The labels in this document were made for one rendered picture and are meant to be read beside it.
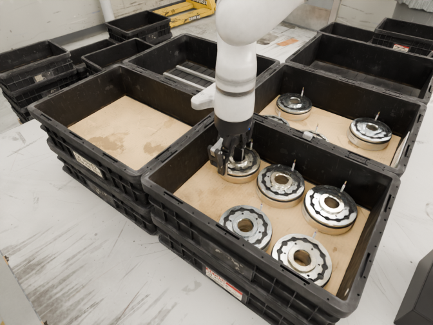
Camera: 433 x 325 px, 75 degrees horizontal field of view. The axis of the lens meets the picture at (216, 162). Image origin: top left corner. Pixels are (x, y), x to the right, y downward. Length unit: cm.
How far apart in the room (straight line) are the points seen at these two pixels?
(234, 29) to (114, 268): 55
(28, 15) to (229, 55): 334
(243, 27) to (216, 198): 35
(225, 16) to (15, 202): 75
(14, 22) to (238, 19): 338
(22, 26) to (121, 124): 295
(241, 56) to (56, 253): 61
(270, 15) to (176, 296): 55
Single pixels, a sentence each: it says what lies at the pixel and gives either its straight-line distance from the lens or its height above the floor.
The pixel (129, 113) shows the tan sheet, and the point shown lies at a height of 83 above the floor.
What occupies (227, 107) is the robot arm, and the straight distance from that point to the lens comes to 50.
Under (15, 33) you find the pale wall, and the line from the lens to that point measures 372.
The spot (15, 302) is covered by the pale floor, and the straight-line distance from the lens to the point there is 165.
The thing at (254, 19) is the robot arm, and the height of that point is 119.
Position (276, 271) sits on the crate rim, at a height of 93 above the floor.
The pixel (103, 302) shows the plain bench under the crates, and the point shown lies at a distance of 69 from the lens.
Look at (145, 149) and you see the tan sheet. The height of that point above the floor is 83.
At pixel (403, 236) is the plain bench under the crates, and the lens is 85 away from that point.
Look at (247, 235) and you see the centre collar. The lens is 53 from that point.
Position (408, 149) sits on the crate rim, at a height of 93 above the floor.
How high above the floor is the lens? 132
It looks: 45 degrees down
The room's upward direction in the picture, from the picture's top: straight up
